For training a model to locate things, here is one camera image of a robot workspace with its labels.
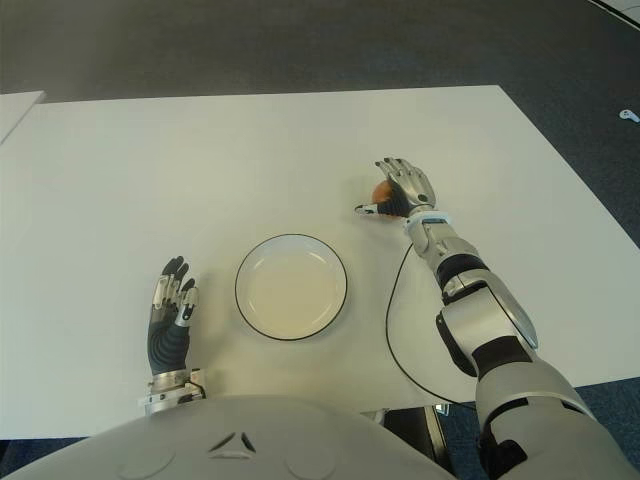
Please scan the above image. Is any white plate with black rim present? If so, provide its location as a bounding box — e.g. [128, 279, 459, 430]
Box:
[234, 233, 350, 343]

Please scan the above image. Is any red yellow apple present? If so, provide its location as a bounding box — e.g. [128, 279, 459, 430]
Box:
[372, 180, 402, 219]

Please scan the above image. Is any thin black cable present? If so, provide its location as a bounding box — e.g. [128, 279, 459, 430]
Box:
[384, 242, 482, 407]

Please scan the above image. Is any grey robot torso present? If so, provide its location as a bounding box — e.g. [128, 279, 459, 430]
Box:
[0, 394, 484, 480]

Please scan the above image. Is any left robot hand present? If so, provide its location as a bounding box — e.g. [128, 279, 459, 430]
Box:
[146, 256, 200, 376]

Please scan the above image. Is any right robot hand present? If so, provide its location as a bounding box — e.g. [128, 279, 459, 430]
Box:
[353, 157, 435, 221]

